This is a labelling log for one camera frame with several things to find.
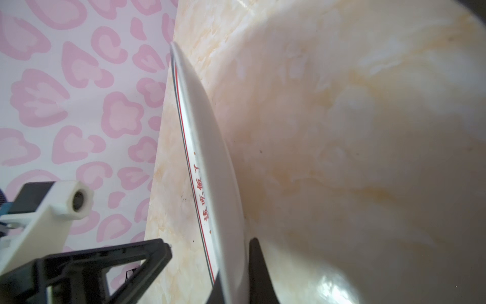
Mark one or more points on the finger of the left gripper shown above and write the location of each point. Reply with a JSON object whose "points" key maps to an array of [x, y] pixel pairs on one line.
{"points": [[81, 277]]}

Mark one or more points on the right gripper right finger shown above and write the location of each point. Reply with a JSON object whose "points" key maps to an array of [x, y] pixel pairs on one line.
{"points": [[261, 288]]}

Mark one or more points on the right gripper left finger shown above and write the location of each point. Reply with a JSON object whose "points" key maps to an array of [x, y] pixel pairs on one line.
{"points": [[216, 295]]}

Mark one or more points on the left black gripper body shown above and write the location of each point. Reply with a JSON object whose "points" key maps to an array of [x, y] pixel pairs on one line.
{"points": [[26, 284]]}

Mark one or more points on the small orange sunburst plate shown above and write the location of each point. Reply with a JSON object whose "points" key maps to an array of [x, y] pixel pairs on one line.
{"points": [[214, 186]]}

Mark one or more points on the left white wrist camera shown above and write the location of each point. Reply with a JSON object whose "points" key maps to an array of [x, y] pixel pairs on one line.
{"points": [[38, 221]]}

